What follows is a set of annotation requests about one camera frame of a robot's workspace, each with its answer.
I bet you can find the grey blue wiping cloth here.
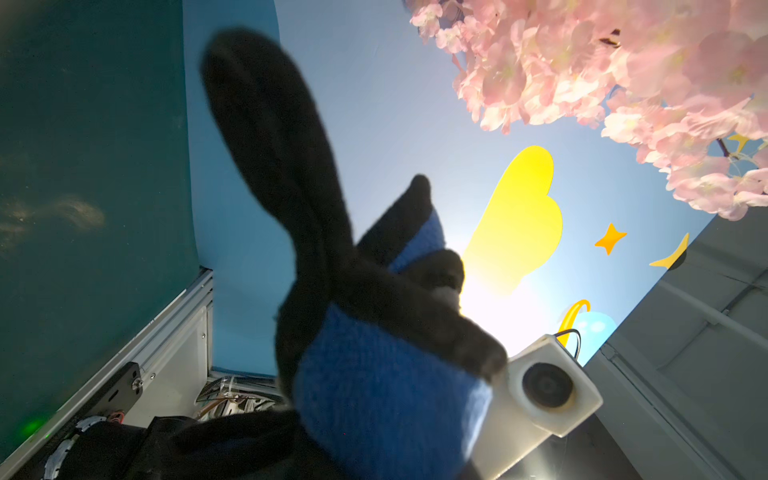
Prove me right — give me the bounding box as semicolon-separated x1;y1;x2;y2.
126;29;507;479

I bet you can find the pink cherry blossom tree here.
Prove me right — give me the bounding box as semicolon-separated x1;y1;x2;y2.
407;0;767;221

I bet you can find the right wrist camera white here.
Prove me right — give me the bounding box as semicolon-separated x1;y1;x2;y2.
471;335;603;479

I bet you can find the aluminium mounting rail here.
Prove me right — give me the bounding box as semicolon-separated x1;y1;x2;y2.
0;266;283;480

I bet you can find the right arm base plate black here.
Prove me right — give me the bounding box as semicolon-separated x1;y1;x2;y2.
1;362;143;479

